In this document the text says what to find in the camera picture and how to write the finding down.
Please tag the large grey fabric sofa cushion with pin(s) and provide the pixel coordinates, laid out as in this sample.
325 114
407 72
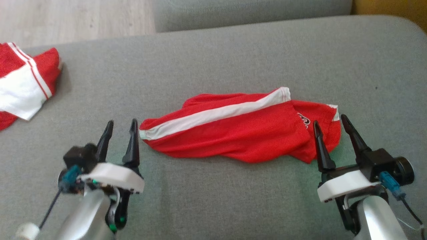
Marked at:
233 60

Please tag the red and white jersey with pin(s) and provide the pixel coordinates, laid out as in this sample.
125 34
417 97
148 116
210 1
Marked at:
20 90

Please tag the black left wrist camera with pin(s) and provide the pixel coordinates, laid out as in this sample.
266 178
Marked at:
80 156

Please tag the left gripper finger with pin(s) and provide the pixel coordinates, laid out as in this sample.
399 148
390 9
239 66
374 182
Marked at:
105 143
133 146

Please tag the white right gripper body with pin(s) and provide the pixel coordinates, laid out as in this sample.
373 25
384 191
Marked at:
343 185

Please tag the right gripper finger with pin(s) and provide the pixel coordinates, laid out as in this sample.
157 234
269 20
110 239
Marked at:
355 138
322 150

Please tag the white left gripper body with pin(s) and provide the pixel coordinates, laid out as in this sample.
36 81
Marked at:
113 178

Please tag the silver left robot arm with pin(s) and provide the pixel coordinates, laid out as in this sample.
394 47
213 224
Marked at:
83 216

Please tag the red shorts with white stripe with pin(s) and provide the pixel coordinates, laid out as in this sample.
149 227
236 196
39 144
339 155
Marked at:
240 133

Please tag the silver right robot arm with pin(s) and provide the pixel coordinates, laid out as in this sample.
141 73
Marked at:
377 220

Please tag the white cylindrical robot knob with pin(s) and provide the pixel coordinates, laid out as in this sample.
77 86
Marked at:
27 231

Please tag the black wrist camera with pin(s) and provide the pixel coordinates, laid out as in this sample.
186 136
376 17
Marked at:
378 161
80 156

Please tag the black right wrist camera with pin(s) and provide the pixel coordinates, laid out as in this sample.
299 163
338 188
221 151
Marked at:
378 161

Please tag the yellow and grey sofa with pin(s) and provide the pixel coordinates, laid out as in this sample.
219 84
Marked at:
393 8

